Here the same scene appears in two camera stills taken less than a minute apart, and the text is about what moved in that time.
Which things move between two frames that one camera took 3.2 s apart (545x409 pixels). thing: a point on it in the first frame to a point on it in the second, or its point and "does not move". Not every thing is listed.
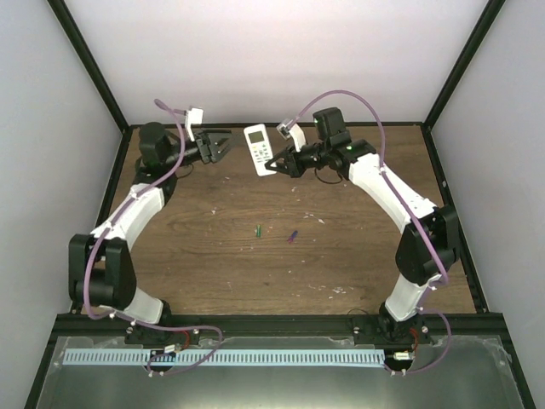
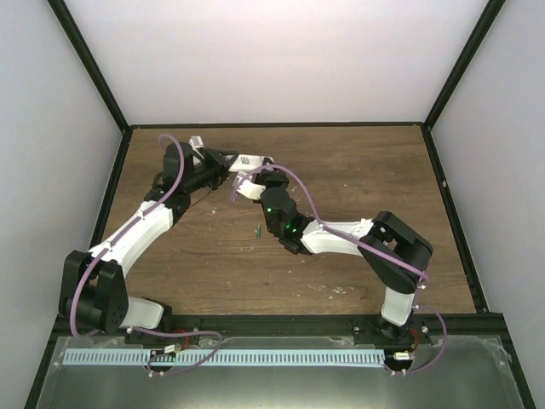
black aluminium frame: x=88 y=322 does not move
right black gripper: x=294 y=169 to x=279 y=179
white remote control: x=258 y=141 to x=249 y=163
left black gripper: x=203 y=141 to x=219 y=165
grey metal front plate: x=455 y=372 does not move
